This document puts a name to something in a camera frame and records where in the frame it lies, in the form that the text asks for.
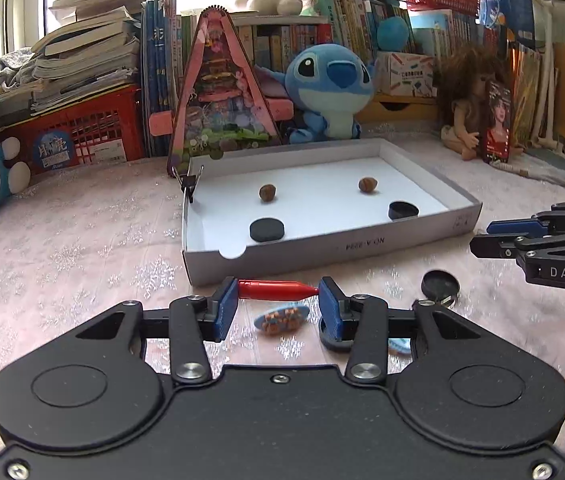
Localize red crayon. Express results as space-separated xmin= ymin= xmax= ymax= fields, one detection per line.
xmin=238 ymin=280 xmax=318 ymax=301

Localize blue hair clip with bears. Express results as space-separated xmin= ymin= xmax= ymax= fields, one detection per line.
xmin=254 ymin=304 xmax=309 ymax=336

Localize black round cap cup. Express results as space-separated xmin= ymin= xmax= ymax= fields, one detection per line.
xmin=387 ymin=200 xmax=419 ymax=221

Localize plain blue hair clip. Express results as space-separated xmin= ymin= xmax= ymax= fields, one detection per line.
xmin=387 ymin=338 xmax=411 ymax=356

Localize black binder clip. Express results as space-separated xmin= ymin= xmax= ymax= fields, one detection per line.
xmin=419 ymin=295 xmax=457 ymax=308

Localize smartphone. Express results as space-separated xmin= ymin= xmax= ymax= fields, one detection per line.
xmin=481 ymin=81 xmax=511 ymax=162

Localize white shallow cardboard box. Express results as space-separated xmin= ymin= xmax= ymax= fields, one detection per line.
xmin=182 ymin=139 xmax=482 ymax=286

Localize brown nut left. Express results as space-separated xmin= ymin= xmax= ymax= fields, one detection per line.
xmin=258 ymin=184 xmax=277 ymax=204

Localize brown nut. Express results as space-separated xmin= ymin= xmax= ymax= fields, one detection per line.
xmin=358 ymin=177 xmax=378 ymax=194
xmin=258 ymin=184 xmax=277 ymax=204

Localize binder clip on box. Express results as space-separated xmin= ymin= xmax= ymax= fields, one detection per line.
xmin=172 ymin=165 xmax=205 ymax=204

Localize brown haired doll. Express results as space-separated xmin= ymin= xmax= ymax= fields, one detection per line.
xmin=437 ymin=44 xmax=523 ymax=162

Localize brown nut right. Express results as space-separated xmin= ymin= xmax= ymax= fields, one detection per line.
xmin=358 ymin=177 xmax=378 ymax=194

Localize wooden drawer shelf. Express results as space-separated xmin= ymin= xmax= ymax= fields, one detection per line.
xmin=356 ymin=93 xmax=439 ymax=124

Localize white pencil box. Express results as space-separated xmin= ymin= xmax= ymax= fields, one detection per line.
xmin=375 ymin=52 xmax=436 ymax=98

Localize pink triangular miniature house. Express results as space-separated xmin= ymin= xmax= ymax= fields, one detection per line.
xmin=148 ymin=6 xmax=293 ymax=180

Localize red plastic crate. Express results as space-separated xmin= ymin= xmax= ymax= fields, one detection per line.
xmin=0 ymin=84 xmax=145 ymax=174

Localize blue Stitch plush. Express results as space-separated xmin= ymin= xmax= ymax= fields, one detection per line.
xmin=254 ymin=44 xmax=375 ymax=144

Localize blue upright books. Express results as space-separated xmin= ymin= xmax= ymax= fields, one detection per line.
xmin=140 ymin=0 xmax=179 ymax=157

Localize row of shelf books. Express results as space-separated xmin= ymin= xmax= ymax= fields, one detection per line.
xmin=176 ymin=0 xmax=494 ymax=76

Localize stack of books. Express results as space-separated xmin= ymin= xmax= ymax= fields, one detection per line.
xmin=0 ymin=0 xmax=166 ymax=124

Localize white charging cable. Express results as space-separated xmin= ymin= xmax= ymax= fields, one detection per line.
xmin=499 ymin=157 xmax=565 ymax=192

